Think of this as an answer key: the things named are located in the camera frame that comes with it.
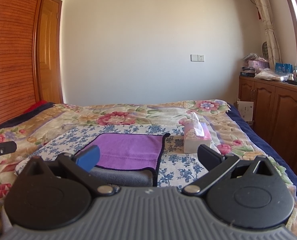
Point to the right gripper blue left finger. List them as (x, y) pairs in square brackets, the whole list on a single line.
[(77, 168)]

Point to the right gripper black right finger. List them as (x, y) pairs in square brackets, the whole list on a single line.
[(218, 167)]

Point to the purple and grey towel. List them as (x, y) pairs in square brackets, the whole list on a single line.
[(128, 159)]

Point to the floral bed blanket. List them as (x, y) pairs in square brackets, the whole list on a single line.
[(33, 130)]

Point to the pink floral tissue box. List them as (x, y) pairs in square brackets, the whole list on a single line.
[(196, 133)]

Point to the blue floral white cloth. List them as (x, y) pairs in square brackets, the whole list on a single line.
[(176, 167)]

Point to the red pillow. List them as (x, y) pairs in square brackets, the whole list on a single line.
[(35, 106)]

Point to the white paper bag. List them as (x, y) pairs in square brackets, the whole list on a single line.
[(245, 108)]

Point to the wooden cabinet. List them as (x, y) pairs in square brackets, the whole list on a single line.
[(275, 112)]

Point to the navy blue bed sheet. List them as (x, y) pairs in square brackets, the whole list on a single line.
[(258, 141)]

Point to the black box on cabinet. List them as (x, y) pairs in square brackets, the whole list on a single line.
[(247, 74)]

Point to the wooden door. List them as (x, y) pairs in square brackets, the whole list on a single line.
[(48, 48)]

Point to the clear plastic bag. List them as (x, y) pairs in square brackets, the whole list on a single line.
[(269, 75)]

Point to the pink box on cabinet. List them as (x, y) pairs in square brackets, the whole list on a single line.
[(258, 64)]

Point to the blue box on cabinet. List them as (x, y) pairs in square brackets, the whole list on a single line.
[(283, 68)]

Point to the patterned beige curtain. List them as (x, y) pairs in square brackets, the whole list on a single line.
[(266, 14)]

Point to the wooden slatted headboard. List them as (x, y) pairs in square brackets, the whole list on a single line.
[(19, 21)]

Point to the white wall switch socket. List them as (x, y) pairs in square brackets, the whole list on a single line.
[(197, 58)]

